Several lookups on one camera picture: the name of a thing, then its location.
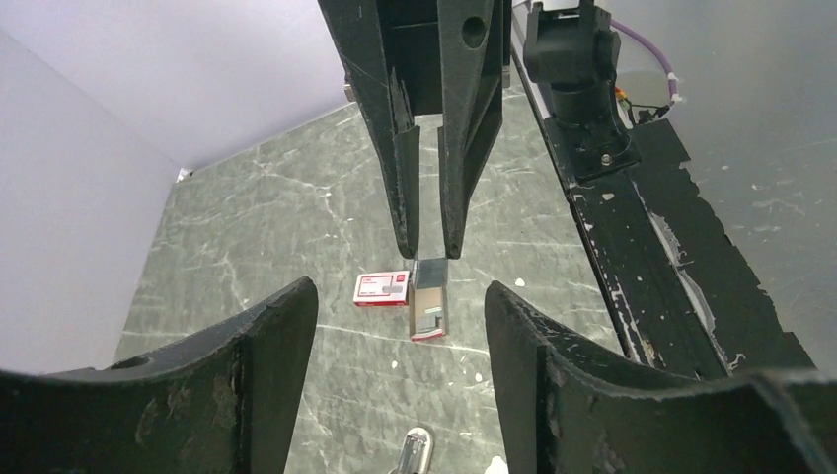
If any pink white stapler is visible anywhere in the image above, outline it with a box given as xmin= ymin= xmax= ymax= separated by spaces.
xmin=389 ymin=427 xmax=435 ymax=474

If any small staple box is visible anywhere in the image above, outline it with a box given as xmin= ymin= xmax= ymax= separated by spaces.
xmin=352 ymin=271 xmax=411 ymax=307

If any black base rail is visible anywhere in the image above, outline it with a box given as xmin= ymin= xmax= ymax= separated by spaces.
xmin=511 ymin=4 xmax=813 ymax=379

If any cardboard staple tray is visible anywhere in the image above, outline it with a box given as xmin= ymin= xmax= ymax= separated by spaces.
xmin=410 ymin=282 xmax=448 ymax=342

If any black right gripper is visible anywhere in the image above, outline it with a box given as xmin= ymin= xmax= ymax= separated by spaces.
xmin=319 ymin=1 xmax=511 ymax=259

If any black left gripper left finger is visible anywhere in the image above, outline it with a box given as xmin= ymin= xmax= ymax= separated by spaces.
xmin=1 ymin=277 xmax=319 ymax=473

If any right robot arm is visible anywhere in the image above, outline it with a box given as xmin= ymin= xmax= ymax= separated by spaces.
xmin=320 ymin=1 xmax=635 ymax=259

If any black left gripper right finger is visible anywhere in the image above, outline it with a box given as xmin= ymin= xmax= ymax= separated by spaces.
xmin=485 ymin=282 xmax=836 ymax=473

